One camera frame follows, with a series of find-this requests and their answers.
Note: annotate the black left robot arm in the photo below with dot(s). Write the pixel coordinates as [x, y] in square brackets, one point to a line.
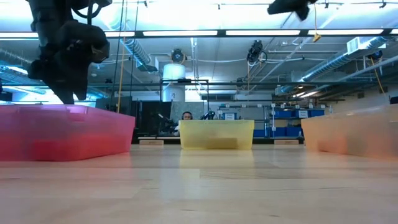
[46, 18]

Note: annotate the person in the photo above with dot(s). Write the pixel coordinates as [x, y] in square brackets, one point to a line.
[186, 116]

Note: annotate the orange plastic bin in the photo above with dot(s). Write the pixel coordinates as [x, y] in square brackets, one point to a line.
[357, 133]

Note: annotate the black monitor cabinet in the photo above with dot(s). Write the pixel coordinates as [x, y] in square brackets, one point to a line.
[146, 118]

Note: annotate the metal shelf rack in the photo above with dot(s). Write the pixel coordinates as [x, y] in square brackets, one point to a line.
[267, 107]

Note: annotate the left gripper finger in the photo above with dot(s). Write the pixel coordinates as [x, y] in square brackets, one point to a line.
[66, 96]
[81, 92]

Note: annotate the black background robot arm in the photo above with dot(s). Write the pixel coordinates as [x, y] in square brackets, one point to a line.
[207, 115]

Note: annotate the blue storage bin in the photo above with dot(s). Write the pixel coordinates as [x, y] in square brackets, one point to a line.
[301, 114]
[317, 113]
[283, 114]

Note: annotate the pink plastic bin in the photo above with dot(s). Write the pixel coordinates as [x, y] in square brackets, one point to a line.
[62, 133]

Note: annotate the yellow plastic bin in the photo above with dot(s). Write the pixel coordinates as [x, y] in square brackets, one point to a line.
[217, 133]

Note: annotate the silver ventilation duct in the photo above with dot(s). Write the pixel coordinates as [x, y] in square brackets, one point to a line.
[138, 51]
[329, 67]

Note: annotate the ceiling light strip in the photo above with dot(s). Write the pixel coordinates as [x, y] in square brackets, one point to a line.
[262, 32]
[18, 35]
[180, 33]
[345, 31]

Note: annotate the wooden block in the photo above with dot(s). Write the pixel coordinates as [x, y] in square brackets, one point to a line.
[151, 142]
[286, 142]

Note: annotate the white cylindrical duct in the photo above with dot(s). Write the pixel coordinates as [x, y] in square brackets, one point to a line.
[174, 71]

